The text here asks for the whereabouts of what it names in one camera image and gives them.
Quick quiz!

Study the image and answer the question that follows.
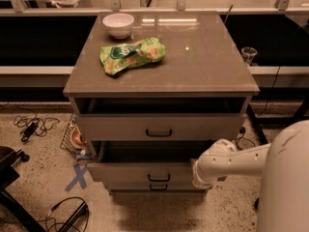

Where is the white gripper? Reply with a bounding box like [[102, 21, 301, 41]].
[[191, 159, 213, 189]]

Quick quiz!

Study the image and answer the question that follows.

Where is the grey top drawer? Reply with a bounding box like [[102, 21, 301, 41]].
[[77, 98, 245, 141]]

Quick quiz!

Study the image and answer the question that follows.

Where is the black power adapter with cable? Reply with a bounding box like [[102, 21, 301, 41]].
[[14, 109, 60, 143]]

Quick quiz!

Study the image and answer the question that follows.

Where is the black office chair base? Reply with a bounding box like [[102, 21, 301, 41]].
[[0, 146, 46, 232]]

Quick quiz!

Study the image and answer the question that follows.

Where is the white bowl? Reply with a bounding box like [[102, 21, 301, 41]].
[[102, 14, 134, 39]]

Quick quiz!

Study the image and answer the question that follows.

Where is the grey bottom drawer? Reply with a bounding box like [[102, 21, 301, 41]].
[[107, 182, 201, 192]]

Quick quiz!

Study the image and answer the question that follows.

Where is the black cable on floor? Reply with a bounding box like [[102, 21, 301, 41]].
[[235, 127, 261, 152]]

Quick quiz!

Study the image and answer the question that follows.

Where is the grey drawer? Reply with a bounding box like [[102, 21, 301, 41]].
[[107, 182, 201, 192], [88, 140, 212, 185], [77, 98, 245, 141]]

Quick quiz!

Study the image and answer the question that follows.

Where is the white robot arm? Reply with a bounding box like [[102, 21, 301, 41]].
[[191, 120, 309, 232]]

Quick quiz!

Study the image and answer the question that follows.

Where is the clear glass cup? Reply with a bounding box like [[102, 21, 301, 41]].
[[241, 46, 258, 66]]

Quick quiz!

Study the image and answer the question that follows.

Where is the black stand with cable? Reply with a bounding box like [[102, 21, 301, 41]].
[[44, 196, 90, 232]]

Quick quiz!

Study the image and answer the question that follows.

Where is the grey drawer cabinet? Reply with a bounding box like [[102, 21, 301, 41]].
[[63, 11, 261, 196]]

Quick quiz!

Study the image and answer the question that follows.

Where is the green chip bag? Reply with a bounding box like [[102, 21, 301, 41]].
[[99, 38, 166, 76]]

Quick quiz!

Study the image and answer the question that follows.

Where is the blue tape cross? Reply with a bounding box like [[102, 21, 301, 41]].
[[65, 163, 88, 192]]

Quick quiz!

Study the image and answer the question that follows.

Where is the black table leg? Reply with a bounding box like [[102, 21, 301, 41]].
[[246, 105, 268, 144]]

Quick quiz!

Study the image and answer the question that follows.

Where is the wire basket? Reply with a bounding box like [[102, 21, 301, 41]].
[[60, 115, 93, 161]]

